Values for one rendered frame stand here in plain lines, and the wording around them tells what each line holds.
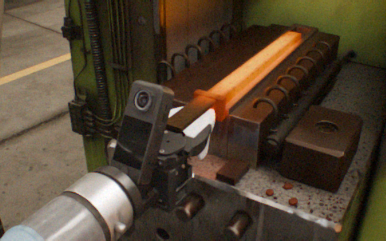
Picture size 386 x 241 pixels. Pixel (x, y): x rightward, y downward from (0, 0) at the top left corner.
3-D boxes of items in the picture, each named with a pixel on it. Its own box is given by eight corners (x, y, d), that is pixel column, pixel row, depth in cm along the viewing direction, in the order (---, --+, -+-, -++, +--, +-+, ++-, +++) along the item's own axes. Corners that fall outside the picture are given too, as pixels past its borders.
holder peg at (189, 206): (189, 226, 64) (189, 212, 62) (173, 219, 65) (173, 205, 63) (204, 209, 67) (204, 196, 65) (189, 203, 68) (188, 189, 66)
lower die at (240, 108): (255, 169, 66) (260, 118, 61) (145, 131, 75) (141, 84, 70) (334, 69, 97) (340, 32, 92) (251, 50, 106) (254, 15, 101)
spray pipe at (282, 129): (277, 160, 63) (279, 142, 62) (259, 154, 64) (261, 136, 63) (341, 73, 88) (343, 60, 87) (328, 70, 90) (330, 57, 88)
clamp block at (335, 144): (336, 195, 60) (344, 156, 57) (279, 176, 64) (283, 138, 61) (357, 152, 69) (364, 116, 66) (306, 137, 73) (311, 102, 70)
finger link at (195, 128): (210, 138, 66) (172, 169, 59) (211, 102, 63) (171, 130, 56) (228, 145, 65) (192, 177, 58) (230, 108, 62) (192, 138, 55)
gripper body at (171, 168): (148, 171, 62) (89, 220, 53) (145, 116, 58) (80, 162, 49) (196, 189, 59) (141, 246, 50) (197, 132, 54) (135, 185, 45)
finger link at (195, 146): (190, 127, 61) (149, 158, 54) (190, 116, 60) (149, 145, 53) (220, 138, 58) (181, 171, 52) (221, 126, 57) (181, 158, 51)
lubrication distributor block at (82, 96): (91, 150, 102) (84, 97, 96) (72, 142, 105) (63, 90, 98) (101, 142, 105) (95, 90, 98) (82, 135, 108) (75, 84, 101)
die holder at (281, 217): (293, 402, 77) (340, 227, 55) (128, 313, 94) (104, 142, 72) (367, 221, 119) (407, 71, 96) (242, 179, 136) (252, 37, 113)
